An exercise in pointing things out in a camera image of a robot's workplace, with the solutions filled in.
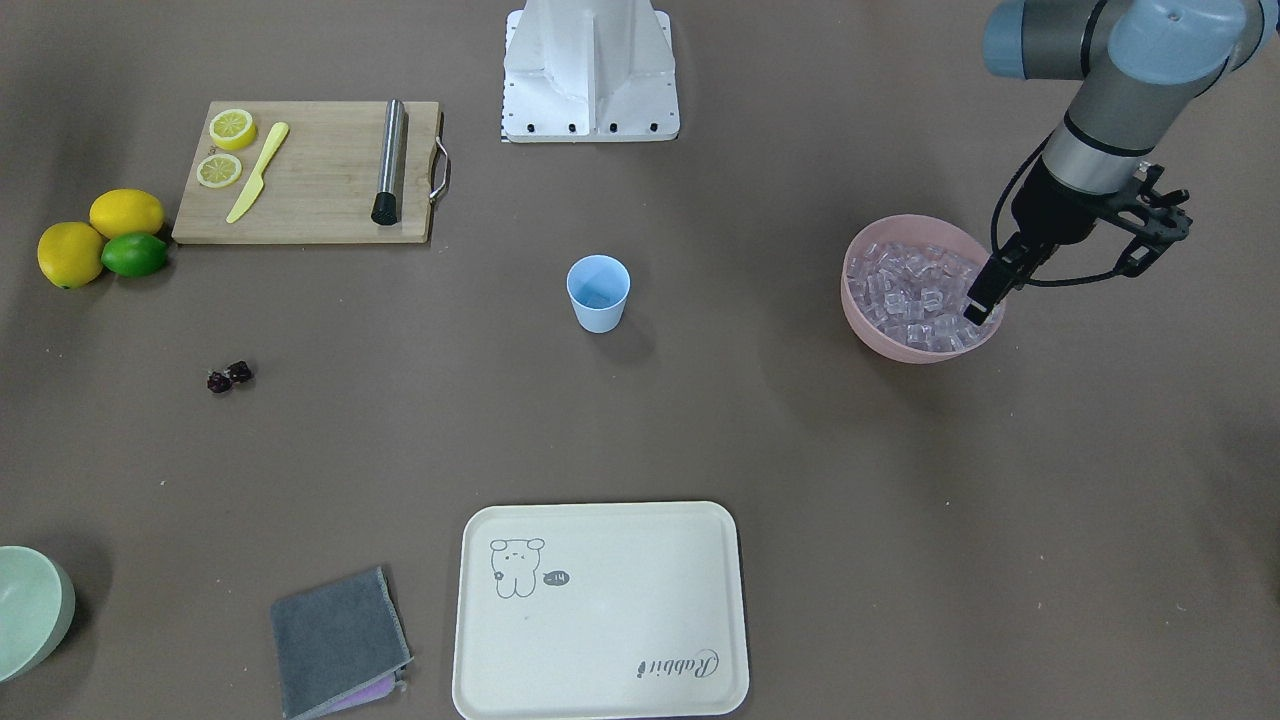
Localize bamboo cutting board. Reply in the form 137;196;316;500
172;100;448;245

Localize yellow plastic knife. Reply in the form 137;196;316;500
224;120;291;224

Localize steel muddler black tip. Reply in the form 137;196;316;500
370;99;408;225

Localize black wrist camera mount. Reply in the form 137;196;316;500
1100;161;1193;278

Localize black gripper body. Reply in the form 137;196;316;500
1005;165;1100;266

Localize pile of ice cubes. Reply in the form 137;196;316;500
845;241;1005;355

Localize yellow lemon upper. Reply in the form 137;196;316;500
90;188;166;240

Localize dark cherries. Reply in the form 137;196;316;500
206;360;255;395

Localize pink bowl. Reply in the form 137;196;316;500
840;214;1004;364

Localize yellow lemon lower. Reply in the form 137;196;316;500
37;222;106;290

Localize lemon half upper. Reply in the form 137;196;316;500
207;108;259;152

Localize cream rabbit serving tray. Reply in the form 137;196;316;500
452;501;750;719

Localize mint green bowl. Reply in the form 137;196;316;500
1;546;76;682

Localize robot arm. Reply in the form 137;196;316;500
964;1;1277;325

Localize green lime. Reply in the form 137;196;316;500
100;232;168;277

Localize grey folded cloth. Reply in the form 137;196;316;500
268;565;413;719

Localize light blue plastic cup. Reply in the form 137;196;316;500
564;254;631;334

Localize lemon half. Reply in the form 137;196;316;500
195;152;243;190
207;108;259;152

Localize yellow lemon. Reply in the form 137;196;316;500
37;222;106;290
90;188;166;240

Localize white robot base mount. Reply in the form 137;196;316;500
500;1;681;143

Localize lemon half lower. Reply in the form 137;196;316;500
195;152;243;190

